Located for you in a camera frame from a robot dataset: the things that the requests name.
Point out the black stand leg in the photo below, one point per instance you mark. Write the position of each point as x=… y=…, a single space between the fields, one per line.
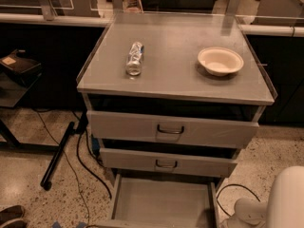
x=46 y=180

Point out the grey drawer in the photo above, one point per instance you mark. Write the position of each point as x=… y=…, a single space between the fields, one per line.
x=167 y=163
x=165 y=129
x=158 y=200

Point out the crushed plastic water bottle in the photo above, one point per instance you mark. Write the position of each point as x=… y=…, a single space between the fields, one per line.
x=134 y=60

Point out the dark shoe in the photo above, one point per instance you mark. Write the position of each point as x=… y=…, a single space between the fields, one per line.
x=10 y=213
x=15 y=223

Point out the grey middle drawer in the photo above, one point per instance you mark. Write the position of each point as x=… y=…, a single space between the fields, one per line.
x=167 y=163

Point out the white paper bowl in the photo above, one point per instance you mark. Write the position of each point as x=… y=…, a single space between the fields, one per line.
x=220 y=61

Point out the dark side table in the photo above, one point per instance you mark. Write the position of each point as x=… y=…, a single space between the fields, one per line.
x=10 y=94

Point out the black box with label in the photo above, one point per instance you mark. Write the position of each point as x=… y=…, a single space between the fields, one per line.
x=20 y=68

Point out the grey drawer cabinet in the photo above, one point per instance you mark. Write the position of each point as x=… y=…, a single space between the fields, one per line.
x=172 y=82

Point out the grey top drawer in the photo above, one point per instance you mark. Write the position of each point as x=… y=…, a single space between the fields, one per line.
x=165 y=129

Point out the grey bottom drawer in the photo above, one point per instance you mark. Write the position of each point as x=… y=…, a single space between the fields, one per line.
x=158 y=200

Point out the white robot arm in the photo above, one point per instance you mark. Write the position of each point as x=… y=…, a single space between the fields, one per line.
x=284 y=208

